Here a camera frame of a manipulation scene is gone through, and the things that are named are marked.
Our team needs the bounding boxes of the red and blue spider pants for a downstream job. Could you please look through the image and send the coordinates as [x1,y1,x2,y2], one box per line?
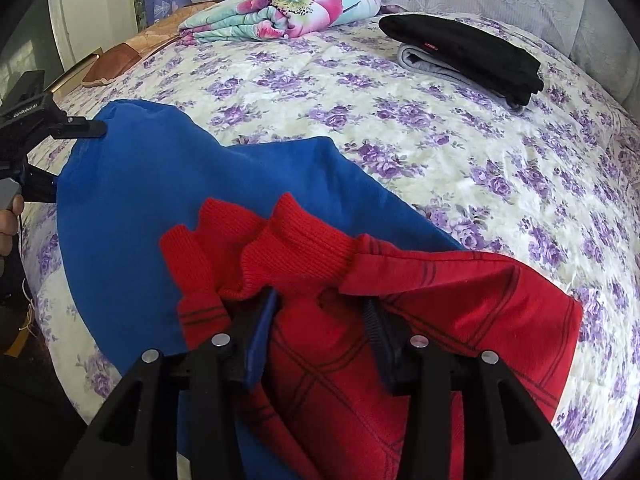
[56,100,582,479]

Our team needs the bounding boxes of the person left hand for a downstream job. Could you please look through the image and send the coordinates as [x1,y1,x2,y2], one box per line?
[0,195,24,257]

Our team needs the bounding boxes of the brown wooden headboard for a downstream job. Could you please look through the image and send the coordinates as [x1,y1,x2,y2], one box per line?
[47,0,219,104]

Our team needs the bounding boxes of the purple floral bed quilt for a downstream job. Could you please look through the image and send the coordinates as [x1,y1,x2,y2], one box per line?
[19,12,640,480]

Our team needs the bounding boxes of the teal pink floral folded blanket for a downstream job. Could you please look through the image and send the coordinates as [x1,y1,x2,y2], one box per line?
[178,0,382,44]

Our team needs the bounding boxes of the folded black garment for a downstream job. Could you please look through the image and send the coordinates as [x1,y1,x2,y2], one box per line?
[378,13,544,107]

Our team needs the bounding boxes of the folded grey garment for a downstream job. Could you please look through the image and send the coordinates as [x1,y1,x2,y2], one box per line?
[397,44,524,114]

